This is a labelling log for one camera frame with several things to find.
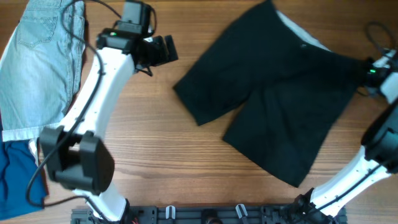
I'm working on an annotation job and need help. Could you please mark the light blue denim shorts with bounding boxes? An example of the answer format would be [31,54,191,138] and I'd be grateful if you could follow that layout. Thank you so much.
[1,0,85,155]

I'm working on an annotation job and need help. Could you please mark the blue garment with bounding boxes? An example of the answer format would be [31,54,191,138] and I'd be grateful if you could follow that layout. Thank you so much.
[1,141,42,220]

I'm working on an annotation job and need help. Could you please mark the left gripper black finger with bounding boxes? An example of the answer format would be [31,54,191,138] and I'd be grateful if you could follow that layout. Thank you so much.
[164,35,178,62]
[153,35,170,64]

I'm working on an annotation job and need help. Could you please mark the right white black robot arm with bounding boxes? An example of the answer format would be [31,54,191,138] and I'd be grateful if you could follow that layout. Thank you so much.
[286,50,397,223]

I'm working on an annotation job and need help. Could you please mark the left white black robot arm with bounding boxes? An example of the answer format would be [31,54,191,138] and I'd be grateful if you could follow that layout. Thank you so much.
[39,1,178,223]

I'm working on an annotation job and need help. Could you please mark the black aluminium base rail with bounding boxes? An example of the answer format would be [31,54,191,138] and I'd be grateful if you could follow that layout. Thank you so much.
[70,203,348,224]

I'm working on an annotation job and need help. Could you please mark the black shorts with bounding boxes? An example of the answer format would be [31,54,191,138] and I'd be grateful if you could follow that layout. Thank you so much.
[174,1,366,187]

